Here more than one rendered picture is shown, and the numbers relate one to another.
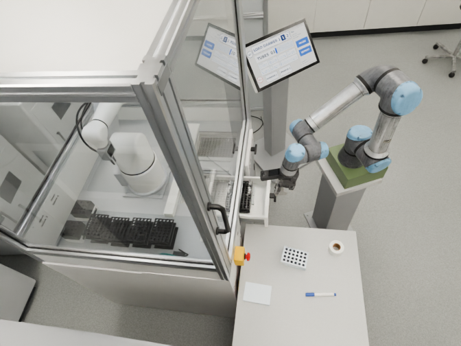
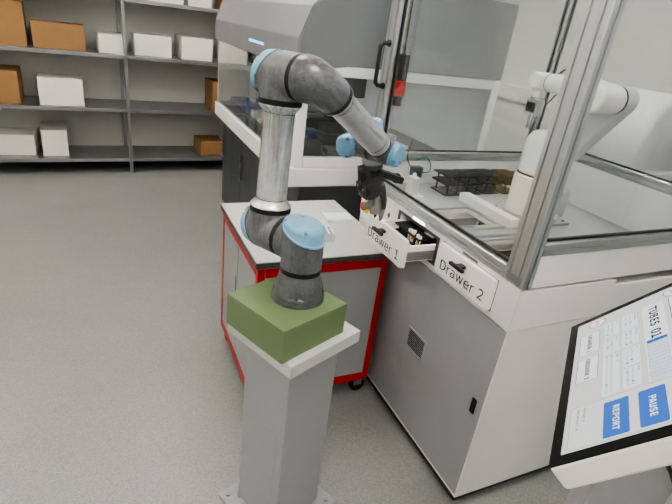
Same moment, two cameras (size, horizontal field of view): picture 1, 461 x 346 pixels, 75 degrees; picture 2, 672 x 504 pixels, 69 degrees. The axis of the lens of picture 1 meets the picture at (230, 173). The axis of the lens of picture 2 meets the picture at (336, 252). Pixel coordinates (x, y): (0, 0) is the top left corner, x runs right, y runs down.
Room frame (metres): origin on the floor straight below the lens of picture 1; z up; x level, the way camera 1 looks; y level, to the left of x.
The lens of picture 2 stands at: (1.93, -1.46, 1.58)
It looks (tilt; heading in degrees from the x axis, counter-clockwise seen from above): 25 degrees down; 137
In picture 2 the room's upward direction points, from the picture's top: 8 degrees clockwise
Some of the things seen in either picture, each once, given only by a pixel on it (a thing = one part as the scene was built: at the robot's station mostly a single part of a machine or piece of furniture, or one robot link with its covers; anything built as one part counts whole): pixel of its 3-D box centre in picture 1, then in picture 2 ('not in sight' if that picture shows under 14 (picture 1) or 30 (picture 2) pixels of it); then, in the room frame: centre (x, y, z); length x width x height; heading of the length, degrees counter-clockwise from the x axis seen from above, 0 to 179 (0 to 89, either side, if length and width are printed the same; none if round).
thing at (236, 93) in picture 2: not in sight; (329, 95); (-0.69, 0.76, 1.13); 1.78 x 1.14 x 0.45; 164
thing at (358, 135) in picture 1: (358, 139); (301, 242); (0.98, -0.70, 1.03); 0.13 x 0.12 x 0.14; 10
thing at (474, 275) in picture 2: (249, 152); (463, 274); (1.16, -0.14, 0.87); 0.29 x 0.02 x 0.11; 164
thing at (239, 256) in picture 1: (240, 256); not in sight; (0.53, 0.03, 0.88); 0.07 x 0.05 x 0.07; 164
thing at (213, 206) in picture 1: (220, 220); (381, 64); (0.44, 0.06, 1.45); 0.05 x 0.03 x 0.19; 74
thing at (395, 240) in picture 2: (267, 198); (385, 238); (0.82, -0.17, 0.87); 0.29 x 0.02 x 0.11; 164
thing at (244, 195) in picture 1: (231, 196); (428, 236); (0.88, 0.02, 0.87); 0.22 x 0.18 x 0.06; 74
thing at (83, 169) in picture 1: (60, 204); not in sight; (0.56, 0.54, 1.52); 0.87 x 0.01 x 0.86; 74
